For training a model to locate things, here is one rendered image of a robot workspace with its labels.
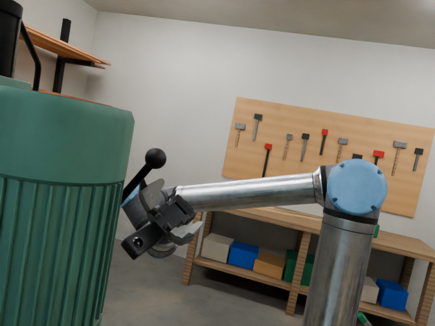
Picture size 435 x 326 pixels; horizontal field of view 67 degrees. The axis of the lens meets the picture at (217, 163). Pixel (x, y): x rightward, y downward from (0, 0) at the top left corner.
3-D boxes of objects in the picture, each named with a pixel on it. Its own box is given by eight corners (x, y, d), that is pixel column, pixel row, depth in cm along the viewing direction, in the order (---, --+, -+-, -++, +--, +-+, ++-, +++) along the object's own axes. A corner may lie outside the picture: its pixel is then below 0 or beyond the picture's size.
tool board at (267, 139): (414, 218, 323) (437, 128, 316) (221, 175, 367) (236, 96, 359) (413, 217, 328) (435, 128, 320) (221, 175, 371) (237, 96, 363)
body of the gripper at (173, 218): (175, 187, 73) (170, 205, 83) (144, 211, 69) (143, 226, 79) (198, 213, 71) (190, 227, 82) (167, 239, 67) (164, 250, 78)
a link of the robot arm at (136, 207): (132, 196, 102) (153, 229, 99) (107, 198, 91) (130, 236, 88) (153, 178, 100) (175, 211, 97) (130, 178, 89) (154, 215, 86)
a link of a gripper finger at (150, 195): (153, 160, 68) (167, 192, 73) (129, 177, 65) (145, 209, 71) (161, 165, 66) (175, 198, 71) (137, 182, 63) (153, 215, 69)
